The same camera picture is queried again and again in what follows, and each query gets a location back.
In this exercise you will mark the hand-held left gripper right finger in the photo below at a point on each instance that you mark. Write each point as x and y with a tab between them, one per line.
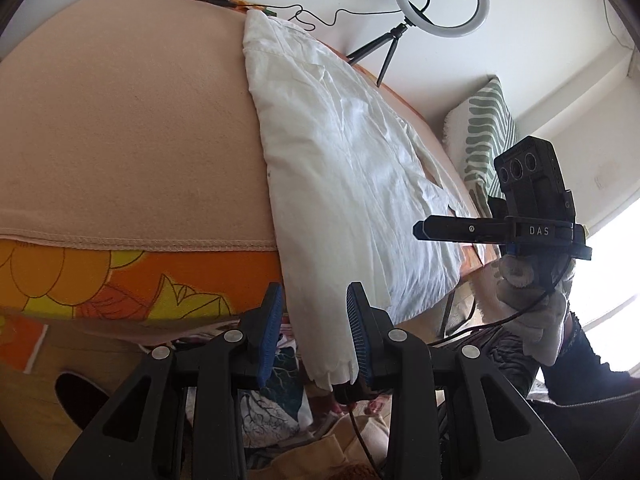
357	332

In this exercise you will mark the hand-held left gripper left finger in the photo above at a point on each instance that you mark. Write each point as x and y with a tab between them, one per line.
270	332

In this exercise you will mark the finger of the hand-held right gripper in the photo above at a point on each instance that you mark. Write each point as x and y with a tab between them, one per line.
460	230

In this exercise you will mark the white shirt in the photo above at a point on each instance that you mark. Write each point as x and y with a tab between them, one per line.
340	170

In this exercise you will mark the person's right forearm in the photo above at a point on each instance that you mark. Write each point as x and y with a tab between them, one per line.
590	375

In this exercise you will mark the person's right hand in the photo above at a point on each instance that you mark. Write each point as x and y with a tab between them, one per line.
540	320

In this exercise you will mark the leaf printed cloth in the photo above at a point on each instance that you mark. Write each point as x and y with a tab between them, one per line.
272	400

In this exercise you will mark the green striped white pillow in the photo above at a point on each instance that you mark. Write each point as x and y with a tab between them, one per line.
487	130

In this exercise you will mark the window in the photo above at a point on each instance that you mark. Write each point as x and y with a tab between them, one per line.
615	285

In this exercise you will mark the wooden board with cutout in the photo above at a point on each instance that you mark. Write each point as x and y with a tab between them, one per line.
30	400

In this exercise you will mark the beige blanket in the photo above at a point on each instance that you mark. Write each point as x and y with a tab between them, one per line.
130	125

